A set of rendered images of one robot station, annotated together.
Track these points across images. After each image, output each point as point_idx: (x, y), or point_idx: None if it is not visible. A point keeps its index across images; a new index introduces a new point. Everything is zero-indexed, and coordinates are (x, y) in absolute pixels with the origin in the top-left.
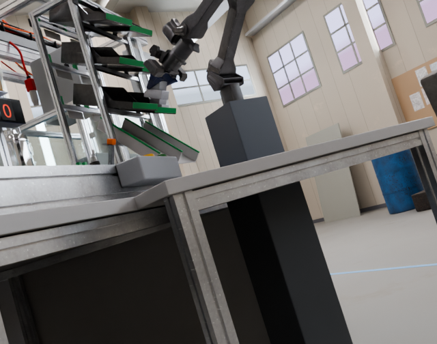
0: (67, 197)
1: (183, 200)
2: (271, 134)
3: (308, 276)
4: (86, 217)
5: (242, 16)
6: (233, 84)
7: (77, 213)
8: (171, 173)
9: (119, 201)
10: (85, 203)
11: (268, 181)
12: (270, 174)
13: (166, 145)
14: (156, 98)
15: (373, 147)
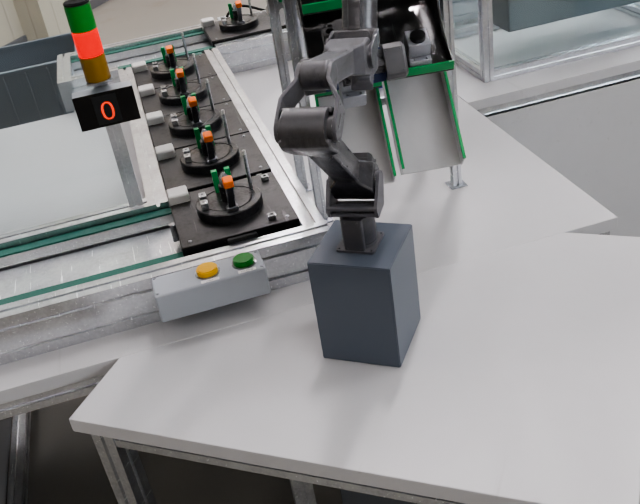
0: (52, 336)
1: None
2: (378, 326)
3: (378, 497)
4: (23, 396)
5: (328, 158)
6: (348, 221)
7: (9, 395)
8: (236, 297)
9: (88, 368)
10: (24, 384)
11: None
12: None
13: (387, 147)
14: (406, 45)
15: None
